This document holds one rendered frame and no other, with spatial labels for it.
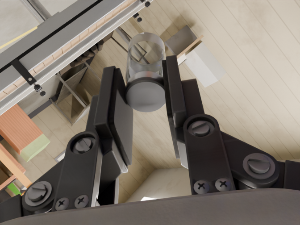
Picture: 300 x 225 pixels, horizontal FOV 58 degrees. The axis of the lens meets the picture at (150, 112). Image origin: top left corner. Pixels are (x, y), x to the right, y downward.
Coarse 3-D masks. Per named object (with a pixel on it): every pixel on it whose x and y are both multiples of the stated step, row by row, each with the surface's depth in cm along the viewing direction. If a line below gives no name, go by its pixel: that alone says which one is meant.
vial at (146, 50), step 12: (144, 36) 15; (156, 36) 15; (132, 48) 15; (144, 48) 14; (156, 48) 14; (132, 60) 14; (144, 60) 13; (156, 60) 14; (132, 72) 13; (144, 72) 13; (156, 72) 13
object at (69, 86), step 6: (78, 72) 542; (60, 78) 522; (72, 78) 543; (78, 78) 588; (66, 84) 524; (72, 84) 603; (66, 90) 608; (72, 90) 672; (60, 96) 623; (66, 96) 685; (78, 96) 711; (84, 102) 712; (84, 108) 525; (84, 114) 641; (78, 120) 663
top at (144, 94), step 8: (136, 80) 12; (144, 80) 12; (152, 80) 12; (128, 88) 13; (136, 88) 13; (144, 88) 13; (152, 88) 13; (160, 88) 13; (128, 96) 13; (136, 96) 13; (144, 96) 13; (152, 96) 13; (160, 96) 13; (128, 104) 13; (136, 104) 13; (144, 104) 13; (152, 104) 13; (160, 104) 13
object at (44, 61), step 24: (96, 0) 92; (120, 0) 94; (144, 0) 96; (48, 24) 88; (72, 24) 90; (96, 24) 97; (120, 24) 103; (24, 48) 85; (48, 48) 87; (72, 48) 92; (0, 72) 83; (24, 72) 84; (48, 72) 89; (0, 96) 88; (24, 96) 92
